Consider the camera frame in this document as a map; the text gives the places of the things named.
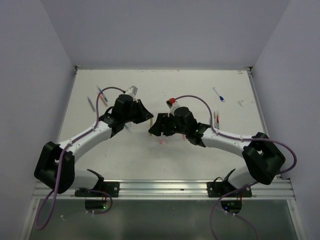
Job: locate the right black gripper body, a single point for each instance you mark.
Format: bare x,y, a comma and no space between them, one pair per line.
171,125

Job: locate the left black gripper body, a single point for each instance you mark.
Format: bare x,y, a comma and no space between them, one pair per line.
131,116

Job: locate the yellow highlighter pen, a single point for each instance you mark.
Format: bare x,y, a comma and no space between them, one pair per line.
150,125

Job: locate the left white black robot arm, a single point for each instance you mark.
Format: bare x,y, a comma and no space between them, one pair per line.
56,165

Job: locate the orange pen top left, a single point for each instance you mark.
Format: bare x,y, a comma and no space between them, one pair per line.
105,103

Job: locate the teal pen right side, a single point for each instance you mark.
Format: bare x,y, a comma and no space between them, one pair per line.
214,119

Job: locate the purple pen top left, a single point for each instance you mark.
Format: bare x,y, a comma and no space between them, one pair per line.
91,104

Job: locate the blue pen top left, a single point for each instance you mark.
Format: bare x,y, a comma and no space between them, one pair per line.
102,94

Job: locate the blue capped white pen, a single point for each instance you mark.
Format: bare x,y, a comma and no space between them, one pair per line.
219,95

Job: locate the right wrist red connector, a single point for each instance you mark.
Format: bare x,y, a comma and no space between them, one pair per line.
170,102

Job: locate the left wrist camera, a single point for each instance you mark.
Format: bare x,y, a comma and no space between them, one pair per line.
132,91

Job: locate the aluminium front rail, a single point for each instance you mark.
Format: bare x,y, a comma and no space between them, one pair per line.
193,190

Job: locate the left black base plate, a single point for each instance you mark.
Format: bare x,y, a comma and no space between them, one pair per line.
111,188

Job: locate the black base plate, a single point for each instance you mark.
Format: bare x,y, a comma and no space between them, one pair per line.
111,188
219,188

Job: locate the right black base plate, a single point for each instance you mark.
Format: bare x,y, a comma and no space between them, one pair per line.
219,188

